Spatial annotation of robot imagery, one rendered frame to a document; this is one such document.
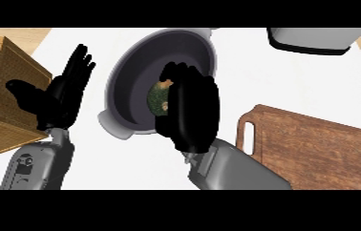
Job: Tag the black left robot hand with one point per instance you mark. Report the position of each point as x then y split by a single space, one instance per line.
63 88

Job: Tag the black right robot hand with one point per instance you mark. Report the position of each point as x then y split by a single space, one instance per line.
194 114

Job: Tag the green squash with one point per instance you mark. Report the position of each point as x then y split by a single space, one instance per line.
158 99

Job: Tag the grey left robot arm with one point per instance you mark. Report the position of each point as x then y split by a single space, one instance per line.
40 164

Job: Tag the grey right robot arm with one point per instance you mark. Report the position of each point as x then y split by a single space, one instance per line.
234 168

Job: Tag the grey pot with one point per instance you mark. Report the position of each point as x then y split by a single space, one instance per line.
140 94

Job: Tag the brown wooden cutting board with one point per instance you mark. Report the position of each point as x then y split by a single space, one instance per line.
309 149

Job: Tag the grey appliance with black base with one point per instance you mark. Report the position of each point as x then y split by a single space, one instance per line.
312 39

